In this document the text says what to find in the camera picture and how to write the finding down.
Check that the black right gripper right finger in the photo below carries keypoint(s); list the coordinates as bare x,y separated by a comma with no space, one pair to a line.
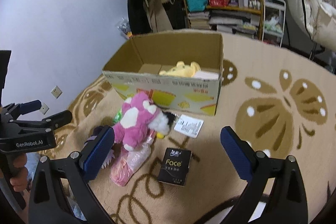
287,201

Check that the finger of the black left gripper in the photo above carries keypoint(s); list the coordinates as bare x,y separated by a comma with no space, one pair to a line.
16,110
48,124

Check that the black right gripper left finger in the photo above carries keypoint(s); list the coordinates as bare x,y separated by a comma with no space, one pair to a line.
48,202

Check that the black Face tissue pack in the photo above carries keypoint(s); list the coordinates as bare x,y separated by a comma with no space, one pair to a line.
175,166

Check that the yellow bear plush toy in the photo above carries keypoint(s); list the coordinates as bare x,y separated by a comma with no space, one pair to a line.
182,70

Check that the pink swirl roll cushion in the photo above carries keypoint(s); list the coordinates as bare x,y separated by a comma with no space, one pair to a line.
206,75

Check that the purple round plush doll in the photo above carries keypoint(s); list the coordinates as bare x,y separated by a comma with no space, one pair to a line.
97,152

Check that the person's left hand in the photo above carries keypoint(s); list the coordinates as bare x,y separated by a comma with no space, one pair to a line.
19,182

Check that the pink plastic bag package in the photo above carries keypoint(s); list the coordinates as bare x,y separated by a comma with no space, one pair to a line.
129,162

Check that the pink bear plush toy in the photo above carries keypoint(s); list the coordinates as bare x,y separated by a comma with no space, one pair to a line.
139,114

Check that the beige patterned carpet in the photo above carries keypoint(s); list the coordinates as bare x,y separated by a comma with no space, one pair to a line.
279,102

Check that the white paper tag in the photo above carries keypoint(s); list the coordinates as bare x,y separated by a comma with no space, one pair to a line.
188,126

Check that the clear snack bag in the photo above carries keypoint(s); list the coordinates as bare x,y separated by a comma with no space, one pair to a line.
124,27

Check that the open cardboard box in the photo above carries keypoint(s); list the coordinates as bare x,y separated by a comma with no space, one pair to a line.
136,65

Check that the black hanging clothes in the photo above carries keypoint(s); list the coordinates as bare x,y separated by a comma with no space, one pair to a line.
151,16

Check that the stack of books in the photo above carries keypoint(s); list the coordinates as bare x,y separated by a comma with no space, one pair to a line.
232,22

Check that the white metal cart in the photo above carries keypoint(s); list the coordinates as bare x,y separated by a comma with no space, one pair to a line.
274,16

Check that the lower wall socket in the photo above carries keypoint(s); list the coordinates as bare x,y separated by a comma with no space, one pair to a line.
44,108

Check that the wall socket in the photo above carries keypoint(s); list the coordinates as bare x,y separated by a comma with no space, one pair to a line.
56,92
44,108

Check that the upper wall socket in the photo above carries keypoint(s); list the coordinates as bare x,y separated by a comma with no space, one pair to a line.
56,92

